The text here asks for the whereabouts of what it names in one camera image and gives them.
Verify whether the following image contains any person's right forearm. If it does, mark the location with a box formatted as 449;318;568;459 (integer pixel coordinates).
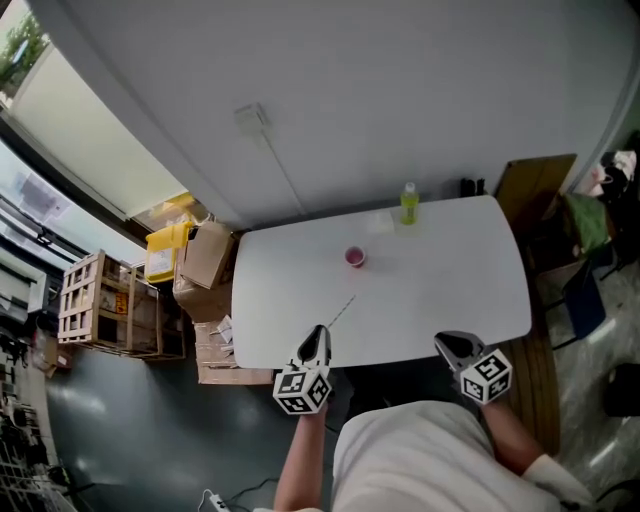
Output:
479;399;546;476

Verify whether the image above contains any black floor cable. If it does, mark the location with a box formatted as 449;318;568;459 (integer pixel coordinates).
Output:
224;477;281;506

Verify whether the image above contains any small cardboard box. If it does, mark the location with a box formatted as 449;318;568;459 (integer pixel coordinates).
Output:
32;329;74;379

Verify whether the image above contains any gray machine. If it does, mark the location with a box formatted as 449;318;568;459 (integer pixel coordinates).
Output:
0;259;49;321

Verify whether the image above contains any green drink bottle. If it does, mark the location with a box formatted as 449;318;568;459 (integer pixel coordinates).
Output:
399;181;420;226

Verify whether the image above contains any person's left forearm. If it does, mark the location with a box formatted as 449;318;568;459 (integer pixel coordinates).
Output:
273;404;331;512

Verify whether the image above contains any white wall socket box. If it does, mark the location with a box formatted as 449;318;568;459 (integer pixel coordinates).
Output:
233;102;271;135

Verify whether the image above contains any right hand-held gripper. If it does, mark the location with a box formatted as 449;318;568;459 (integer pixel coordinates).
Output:
433;330;514;405

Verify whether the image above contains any thin stick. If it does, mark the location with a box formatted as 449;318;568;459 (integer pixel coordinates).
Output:
327;294;357;330

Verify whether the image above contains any brown wooden board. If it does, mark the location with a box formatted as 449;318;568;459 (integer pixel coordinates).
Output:
492;153;578;221

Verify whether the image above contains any blue chair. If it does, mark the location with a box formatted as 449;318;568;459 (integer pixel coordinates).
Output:
537;259;609;351

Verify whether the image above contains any green bag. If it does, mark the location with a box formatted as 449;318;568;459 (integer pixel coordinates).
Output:
564;193;612;256

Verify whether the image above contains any clear plastic container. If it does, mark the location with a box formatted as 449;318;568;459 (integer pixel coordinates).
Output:
367;209;396;235

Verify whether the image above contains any tilted open cardboard box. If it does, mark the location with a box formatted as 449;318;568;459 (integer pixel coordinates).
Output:
179;219;235;290

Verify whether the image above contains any person's white shirt torso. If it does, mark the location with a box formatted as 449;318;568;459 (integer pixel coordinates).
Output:
329;399;596;512

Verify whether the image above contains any flat taped cardboard box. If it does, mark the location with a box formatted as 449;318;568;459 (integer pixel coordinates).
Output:
193;319;275;386

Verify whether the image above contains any white wall cable conduit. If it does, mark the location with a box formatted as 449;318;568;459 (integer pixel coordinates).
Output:
259;130;306;214

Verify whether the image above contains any wooden slatted floor panel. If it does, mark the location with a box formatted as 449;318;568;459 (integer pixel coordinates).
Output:
499;329;561;456

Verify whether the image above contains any white roller blind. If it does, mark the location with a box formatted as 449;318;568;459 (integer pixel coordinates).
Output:
9;42;190;220

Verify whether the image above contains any pink bag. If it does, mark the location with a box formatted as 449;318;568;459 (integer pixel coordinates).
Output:
589;149;636;199

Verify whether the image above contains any large brown cardboard box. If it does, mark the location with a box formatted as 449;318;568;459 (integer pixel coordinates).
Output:
172;249;236;324

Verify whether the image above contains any yellow plastic bin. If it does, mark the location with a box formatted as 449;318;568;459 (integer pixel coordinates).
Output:
144;221;194;285

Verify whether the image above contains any wooden slat crate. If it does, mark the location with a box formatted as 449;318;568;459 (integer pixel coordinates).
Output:
57;249;187;360

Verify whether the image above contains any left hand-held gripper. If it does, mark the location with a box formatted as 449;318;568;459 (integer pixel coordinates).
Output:
272;324;334;416

